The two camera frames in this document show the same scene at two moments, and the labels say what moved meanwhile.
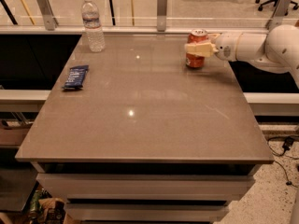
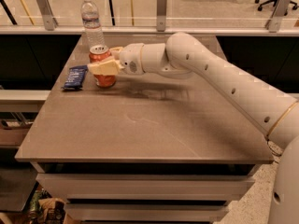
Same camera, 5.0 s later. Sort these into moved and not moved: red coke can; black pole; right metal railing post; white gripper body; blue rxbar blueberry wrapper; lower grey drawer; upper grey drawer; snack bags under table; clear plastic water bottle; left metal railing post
Moved: white gripper body; red coke can
Not moved: snack bags under table; upper grey drawer; black pole; left metal railing post; clear plastic water bottle; right metal railing post; blue rxbar blueberry wrapper; lower grey drawer
